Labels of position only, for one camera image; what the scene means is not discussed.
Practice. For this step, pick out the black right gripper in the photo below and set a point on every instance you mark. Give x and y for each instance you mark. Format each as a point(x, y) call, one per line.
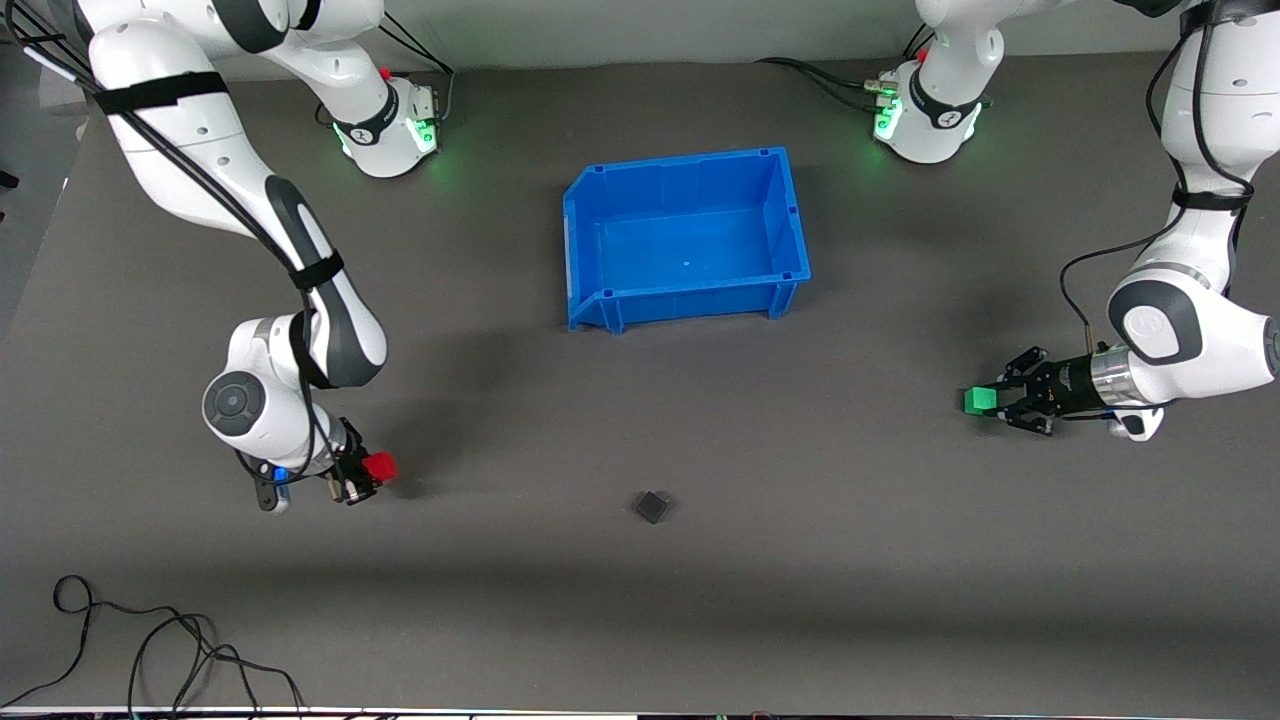
point(351, 462)

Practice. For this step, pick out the dark grey table mat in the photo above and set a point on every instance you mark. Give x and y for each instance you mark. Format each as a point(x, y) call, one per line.
point(800, 600)

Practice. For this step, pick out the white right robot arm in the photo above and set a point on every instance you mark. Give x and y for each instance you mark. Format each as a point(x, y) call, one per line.
point(170, 120)

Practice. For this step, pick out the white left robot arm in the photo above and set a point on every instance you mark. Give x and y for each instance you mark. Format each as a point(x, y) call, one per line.
point(1200, 320)

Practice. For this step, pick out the small black cube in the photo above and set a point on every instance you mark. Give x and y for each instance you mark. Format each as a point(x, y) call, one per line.
point(651, 506)

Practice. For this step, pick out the small green cube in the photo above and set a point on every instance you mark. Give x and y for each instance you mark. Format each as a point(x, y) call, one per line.
point(981, 402)

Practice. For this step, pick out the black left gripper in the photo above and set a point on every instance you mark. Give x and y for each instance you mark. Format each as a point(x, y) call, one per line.
point(1062, 384)

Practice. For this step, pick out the blue plastic storage bin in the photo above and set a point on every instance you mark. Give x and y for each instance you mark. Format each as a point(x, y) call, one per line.
point(690, 240)

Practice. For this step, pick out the small red cube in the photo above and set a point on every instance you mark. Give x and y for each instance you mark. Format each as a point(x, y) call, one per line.
point(381, 466)

